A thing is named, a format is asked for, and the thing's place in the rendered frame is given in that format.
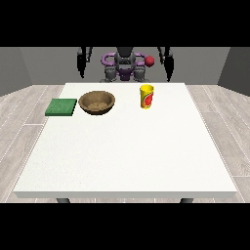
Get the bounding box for green square pad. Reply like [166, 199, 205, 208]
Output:
[44, 98, 78, 117]

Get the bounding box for brown wooden bowl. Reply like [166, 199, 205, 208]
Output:
[78, 90, 116, 116]

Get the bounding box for yellow cup with melon print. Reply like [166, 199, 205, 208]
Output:
[140, 84, 155, 110]

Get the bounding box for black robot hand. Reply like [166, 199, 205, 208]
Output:
[156, 47, 175, 83]
[76, 47, 94, 79]

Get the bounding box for grey robot trunk purple rings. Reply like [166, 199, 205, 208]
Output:
[101, 47, 147, 83]

